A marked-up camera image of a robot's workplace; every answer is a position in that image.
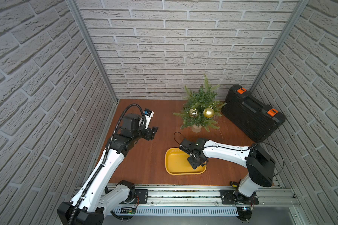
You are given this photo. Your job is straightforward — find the shiny silver-gold ball ornament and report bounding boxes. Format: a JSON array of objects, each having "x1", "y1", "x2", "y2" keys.
[{"x1": 188, "y1": 108, "x2": 199, "y2": 118}]

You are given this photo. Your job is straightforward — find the matte gold ball ornament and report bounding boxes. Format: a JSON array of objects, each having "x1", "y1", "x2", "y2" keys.
[{"x1": 203, "y1": 107, "x2": 215, "y2": 118}]

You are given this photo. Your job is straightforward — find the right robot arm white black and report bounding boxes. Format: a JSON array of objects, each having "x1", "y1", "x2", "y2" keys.
[{"x1": 179, "y1": 138, "x2": 276, "y2": 198}]

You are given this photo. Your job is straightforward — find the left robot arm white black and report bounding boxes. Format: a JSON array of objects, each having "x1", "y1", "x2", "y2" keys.
[{"x1": 57, "y1": 109, "x2": 158, "y2": 225}]

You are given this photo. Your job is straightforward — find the white tree pot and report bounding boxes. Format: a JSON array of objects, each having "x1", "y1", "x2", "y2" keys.
[{"x1": 191, "y1": 125, "x2": 202, "y2": 133}]

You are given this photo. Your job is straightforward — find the small green christmas tree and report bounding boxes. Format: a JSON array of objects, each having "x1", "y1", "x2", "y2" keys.
[{"x1": 173, "y1": 75, "x2": 226, "y2": 132}]

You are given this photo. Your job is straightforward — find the yellow plastic tray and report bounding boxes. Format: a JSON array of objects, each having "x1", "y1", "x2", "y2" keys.
[{"x1": 165, "y1": 148, "x2": 207, "y2": 176}]

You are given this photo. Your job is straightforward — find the black tool case orange latches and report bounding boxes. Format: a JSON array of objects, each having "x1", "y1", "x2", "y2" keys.
[{"x1": 221, "y1": 84, "x2": 286, "y2": 142}]

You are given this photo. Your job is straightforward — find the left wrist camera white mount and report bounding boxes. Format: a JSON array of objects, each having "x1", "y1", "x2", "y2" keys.
[{"x1": 143, "y1": 108, "x2": 154, "y2": 129}]

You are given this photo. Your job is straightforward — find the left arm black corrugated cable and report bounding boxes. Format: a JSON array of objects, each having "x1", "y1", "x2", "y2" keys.
[{"x1": 67, "y1": 103, "x2": 145, "y2": 225}]

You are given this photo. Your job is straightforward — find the yellow black screwdriver handle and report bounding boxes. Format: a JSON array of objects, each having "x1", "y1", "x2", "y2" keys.
[{"x1": 230, "y1": 181, "x2": 239, "y2": 188}]

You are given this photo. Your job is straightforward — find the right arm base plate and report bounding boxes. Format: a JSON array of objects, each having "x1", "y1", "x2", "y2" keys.
[{"x1": 219, "y1": 189, "x2": 259, "y2": 205}]

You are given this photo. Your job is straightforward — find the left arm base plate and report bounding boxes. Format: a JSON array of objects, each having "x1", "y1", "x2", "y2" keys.
[{"x1": 129, "y1": 189, "x2": 149, "y2": 204}]

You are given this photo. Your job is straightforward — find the aluminium mounting rail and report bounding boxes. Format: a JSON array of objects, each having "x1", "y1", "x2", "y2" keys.
[{"x1": 109, "y1": 185, "x2": 300, "y2": 218}]

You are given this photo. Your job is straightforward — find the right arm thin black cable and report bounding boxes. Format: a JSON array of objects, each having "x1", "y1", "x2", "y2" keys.
[{"x1": 173, "y1": 131, "x2": 284, "y2": 178}]

